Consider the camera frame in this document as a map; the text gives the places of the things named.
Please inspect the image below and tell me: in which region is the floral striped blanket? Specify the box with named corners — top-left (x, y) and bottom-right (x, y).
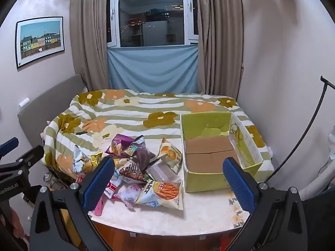
top-left (42, 89), bottom-right (275, 181)

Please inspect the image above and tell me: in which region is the white framed window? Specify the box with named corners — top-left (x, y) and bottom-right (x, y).
top-left (106, 0), bottom-right (201, 49)

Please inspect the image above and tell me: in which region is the black curved stand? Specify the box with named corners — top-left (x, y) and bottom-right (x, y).
top-left (264, 76), bottom-right (335, 186)

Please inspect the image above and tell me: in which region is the white pretzel stick bag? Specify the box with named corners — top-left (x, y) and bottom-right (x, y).
top-left (134, 180), bottom-right (183, 210)

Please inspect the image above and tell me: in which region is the dark cloth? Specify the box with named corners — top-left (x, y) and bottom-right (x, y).
top-left (301, 188), bottom-right (335, 251)

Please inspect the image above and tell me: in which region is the red white snack packet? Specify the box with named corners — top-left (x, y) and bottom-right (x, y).
top-left (101, 174), bottom-right (123, 198)

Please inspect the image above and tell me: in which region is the silvery snack bag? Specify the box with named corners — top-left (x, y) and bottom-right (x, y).
top-left (72, 145), bottom-right (95, 175)

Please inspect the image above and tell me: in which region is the pink slim packet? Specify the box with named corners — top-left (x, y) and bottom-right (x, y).
top-left (93, 197), bottom-right (104, 217)

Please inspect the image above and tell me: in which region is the pink small snack packet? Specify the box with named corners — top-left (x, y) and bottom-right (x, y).
top-left (114, 184), bottom-right (143, 210)

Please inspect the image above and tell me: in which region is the person's left hand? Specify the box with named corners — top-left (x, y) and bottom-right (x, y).
top-left (11, 209), bottom-right (28, 241)

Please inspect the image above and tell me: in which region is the brown candy bag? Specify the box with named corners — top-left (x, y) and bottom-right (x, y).
top-left (123, 136), bottom-right (156, 174)

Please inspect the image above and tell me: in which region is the grey headboard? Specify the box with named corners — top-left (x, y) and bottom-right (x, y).
top-left (17, 74), bottom-right (88, 147)

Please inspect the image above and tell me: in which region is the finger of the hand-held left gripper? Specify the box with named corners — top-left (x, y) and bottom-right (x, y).
top-left (0, 137), bottom-right (19, 157)
top-left (0, 145), bottom-right (45, 183)

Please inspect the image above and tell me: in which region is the clear glass jar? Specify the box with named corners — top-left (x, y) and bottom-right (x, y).
top-left (43, 172), bottom-right (62, 189)

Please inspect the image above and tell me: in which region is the beige curtain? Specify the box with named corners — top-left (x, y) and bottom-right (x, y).
top-left (195, 0), bottom-right (245, 101)
top-left (69, 0), bottom-right (110, 92)

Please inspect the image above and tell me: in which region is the blue cloth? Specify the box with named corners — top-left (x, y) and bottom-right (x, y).
top-left (107, 44), bottom-right (199, 95)

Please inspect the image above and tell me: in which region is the white grey packet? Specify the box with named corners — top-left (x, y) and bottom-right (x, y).
top-left (146, 159), bottom-right (178, 182)

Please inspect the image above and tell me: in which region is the purple snack bag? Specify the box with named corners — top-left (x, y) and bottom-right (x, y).
top-left (105, 134), bottom-right (137, 160)

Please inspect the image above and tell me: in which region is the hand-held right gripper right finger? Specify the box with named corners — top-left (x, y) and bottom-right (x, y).
top-left (222, 157), bottom-right (308, 251)

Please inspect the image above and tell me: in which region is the cream orange chip bag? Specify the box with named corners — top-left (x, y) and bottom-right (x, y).
top-left (156, 138), bottom-right (183, 175)

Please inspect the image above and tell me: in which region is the yellow-green cardboard box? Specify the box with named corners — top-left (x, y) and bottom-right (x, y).
top-left (180, 111), bottom-right (263, 193)

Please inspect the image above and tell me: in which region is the wall poster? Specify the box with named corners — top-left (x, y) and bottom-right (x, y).
top-left (15, 16), bottom-right (65, 70)

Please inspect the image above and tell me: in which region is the dark lettered snack bag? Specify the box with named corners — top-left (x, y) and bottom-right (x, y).
top-left (115, 159), bottom-right (151, 183)

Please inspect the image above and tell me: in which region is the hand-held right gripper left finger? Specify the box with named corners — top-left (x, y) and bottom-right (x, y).
top-left (29, 157), bottom-right (116, 251)

